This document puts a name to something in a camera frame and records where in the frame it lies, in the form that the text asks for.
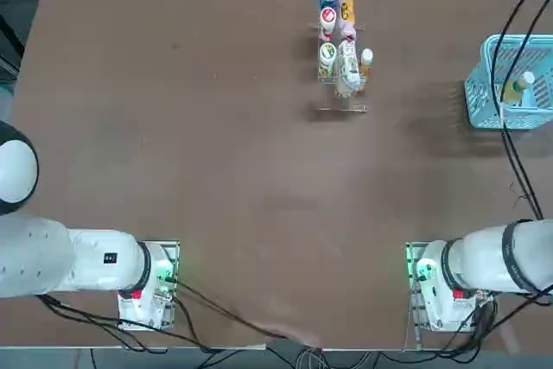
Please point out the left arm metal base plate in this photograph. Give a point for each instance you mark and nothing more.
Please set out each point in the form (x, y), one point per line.
(173, 252)

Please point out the light blue plastic basket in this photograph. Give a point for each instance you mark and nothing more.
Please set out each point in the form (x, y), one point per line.
(484, 84)

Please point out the white snack packet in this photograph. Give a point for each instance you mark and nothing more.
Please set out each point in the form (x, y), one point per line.
(347, 66)

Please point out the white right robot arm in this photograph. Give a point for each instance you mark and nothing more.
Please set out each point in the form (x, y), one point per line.
(484, 256)

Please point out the yellow juice bottle white cap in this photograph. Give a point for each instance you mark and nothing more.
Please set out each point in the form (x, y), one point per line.
(514, 90)
(366, 68)

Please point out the red lid snack cup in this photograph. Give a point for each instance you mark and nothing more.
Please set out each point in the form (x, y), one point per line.
(328, 17)

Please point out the green lid snack cup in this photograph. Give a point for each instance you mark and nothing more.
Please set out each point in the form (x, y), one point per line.
(327, 53)

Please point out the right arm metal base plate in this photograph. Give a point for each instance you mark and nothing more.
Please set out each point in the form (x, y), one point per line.
(414, 308)

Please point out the clear acrylic stepped shelf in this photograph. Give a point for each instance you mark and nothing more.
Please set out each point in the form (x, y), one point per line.
(345, 108)

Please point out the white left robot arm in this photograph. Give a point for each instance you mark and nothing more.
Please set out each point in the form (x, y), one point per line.
(95, 265)

